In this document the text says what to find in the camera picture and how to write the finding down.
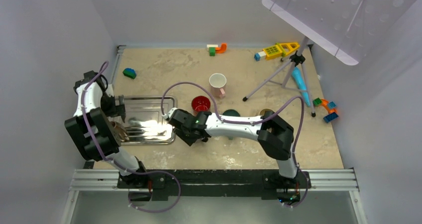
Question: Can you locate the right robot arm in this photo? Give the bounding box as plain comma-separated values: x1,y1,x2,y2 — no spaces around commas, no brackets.
163,108,299,188

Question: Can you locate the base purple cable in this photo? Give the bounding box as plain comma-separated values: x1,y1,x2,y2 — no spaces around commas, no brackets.
127,171,182,214

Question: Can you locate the tripod stand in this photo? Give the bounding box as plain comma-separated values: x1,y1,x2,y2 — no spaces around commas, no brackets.
242,36,316,117

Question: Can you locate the blue green toy block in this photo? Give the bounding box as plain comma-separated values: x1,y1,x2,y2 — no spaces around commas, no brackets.
122,68,137,79

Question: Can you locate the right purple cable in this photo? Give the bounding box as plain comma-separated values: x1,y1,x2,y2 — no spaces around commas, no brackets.
160,81,306,170

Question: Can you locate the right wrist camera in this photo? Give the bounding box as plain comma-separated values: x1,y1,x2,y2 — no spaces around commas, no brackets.
162,107,178,120

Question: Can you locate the orange curved toy piece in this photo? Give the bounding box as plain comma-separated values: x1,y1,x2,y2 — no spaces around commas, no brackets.
321,99,337,113

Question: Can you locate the blue white toy block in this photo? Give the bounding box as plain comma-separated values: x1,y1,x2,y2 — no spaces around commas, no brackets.
254,51,267,61

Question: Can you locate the light blue cone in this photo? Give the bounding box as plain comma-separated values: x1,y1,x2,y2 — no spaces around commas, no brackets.
292,67,310,107

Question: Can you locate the yellow toy block structure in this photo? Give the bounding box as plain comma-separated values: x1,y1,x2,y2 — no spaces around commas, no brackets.
263,42,300,60

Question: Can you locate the pink mug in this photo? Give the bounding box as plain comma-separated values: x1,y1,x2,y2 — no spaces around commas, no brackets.
209,73,227,98

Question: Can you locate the red mug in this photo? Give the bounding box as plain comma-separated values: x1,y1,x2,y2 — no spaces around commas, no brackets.
191,96,211,114

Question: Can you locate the teal speckled mug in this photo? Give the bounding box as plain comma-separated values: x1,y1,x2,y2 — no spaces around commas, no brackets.
222,109,240,117

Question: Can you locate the brown striped mug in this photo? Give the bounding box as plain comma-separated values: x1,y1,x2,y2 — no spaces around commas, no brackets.
111,121,129,142

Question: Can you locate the aluminium frame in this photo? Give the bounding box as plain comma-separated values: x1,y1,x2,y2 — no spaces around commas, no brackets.
59,169,368,224

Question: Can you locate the small green cube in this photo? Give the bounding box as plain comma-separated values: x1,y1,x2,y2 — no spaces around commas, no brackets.
208,47,216,56

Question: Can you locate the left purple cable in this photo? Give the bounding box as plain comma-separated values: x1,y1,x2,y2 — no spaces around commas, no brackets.
81,61,132,175

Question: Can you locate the orange elbow toy piece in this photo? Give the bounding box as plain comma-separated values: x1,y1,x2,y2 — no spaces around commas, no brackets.
215,43,227,54

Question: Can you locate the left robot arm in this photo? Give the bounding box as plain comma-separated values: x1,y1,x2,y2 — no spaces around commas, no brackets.
64,71,148,189

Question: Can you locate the beige round mug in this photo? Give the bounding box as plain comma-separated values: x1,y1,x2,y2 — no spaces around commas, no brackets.
259,109,274,116

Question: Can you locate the metal tray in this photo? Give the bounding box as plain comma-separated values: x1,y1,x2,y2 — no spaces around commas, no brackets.
112,96,175,145

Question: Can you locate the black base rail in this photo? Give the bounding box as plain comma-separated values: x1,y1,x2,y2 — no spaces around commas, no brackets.
117,169,311,203

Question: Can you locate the perforated white board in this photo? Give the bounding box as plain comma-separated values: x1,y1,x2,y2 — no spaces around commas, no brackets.
262,0,417,66

